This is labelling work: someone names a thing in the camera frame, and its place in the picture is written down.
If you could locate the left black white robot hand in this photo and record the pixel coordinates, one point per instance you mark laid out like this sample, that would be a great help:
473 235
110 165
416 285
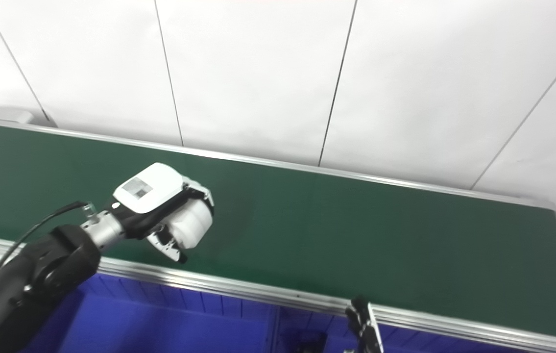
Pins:
153 185

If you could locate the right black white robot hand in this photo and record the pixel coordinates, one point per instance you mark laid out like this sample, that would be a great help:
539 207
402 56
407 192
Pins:
363 328

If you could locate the white cylindrical plastic part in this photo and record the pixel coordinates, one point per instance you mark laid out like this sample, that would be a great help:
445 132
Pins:
192 225

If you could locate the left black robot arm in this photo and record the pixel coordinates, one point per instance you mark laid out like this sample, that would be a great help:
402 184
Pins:
33 279

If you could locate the blue plastic bin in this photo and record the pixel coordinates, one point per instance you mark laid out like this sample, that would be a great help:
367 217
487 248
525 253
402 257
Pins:
160 323
420 343

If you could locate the black plastic part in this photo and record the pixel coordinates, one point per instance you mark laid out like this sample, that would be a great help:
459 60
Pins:
307 343

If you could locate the green conveyor belt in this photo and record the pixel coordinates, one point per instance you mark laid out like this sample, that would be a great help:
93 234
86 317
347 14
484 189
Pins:
331 230

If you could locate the grey conveyor end cover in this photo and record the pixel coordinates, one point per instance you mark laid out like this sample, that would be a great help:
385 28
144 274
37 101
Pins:
1 114

